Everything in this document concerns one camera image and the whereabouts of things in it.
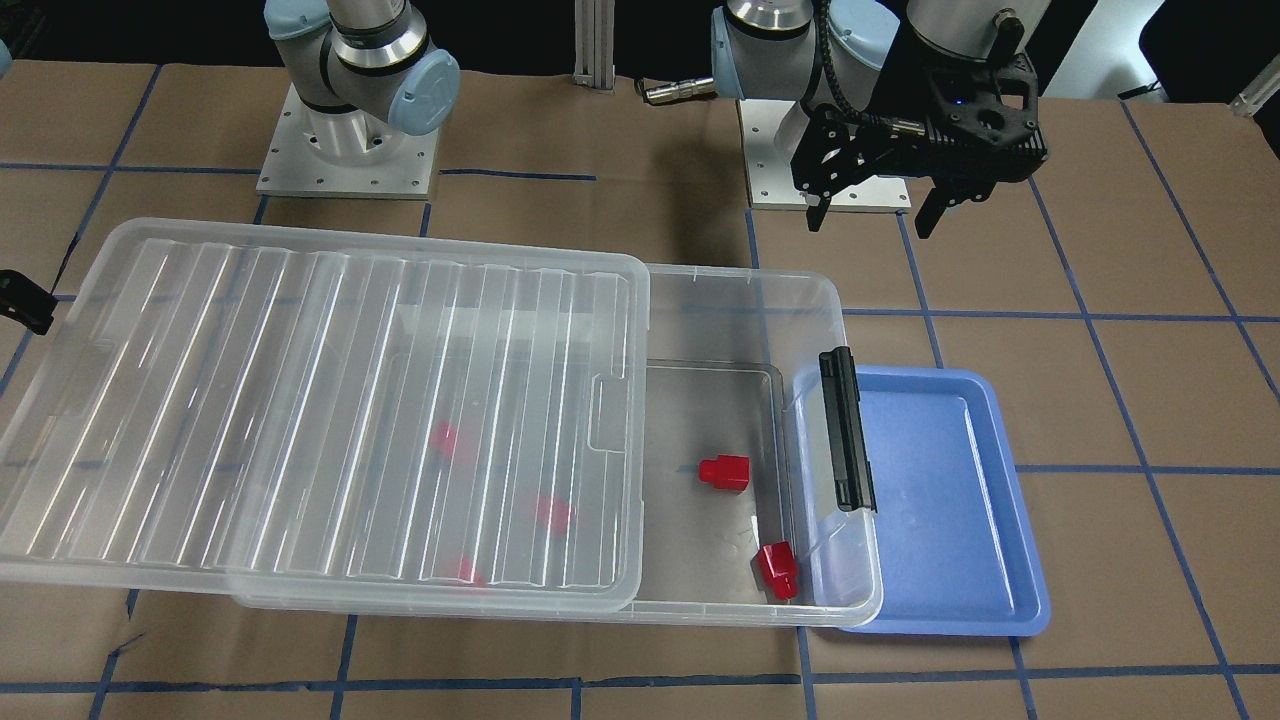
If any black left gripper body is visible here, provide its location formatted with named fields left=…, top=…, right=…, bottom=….
left=790, top=53, right=1050, bottom=204

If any red block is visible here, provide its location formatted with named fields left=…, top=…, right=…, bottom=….
left=698, top=454, right=751, bottom=493
left=534, top=495, right=573, bottom=537
left=440, top=556, right=489, bottom=589
left=426, top=421, right=476, bottom=466
left=755, top=541, right=800, bottom=601

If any clear plastic box lid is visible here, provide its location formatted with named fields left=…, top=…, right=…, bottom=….
left=1, top=218, right=650, bottom=618

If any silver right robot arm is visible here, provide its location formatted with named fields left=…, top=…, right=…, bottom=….
left=3, top=1, right=460, bottom=347

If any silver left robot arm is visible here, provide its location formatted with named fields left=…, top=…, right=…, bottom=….
left=710, top=1, right=1050, bottom=238

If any clear plastic storage box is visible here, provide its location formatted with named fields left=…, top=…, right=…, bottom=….
left=205, top=255, right=881, bottom=625

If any silver cylindrical connector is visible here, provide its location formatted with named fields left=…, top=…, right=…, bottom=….
left=636, top=77, right=718, bottom=108

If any blue plastic tray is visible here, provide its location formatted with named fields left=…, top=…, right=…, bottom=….
left=858, top=366, right=1052, bottom=638

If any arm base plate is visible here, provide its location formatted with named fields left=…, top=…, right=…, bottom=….
left=739, top=95, right=913, bottom=214
left=256, top=86, right=442, bottom=201

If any black box latch handle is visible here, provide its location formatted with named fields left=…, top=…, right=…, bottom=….
left=818, top=346, right=877, bottom=512

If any aluminium frame post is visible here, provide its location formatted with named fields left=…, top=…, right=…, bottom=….
left=572, top=0, right=616, bottom=94

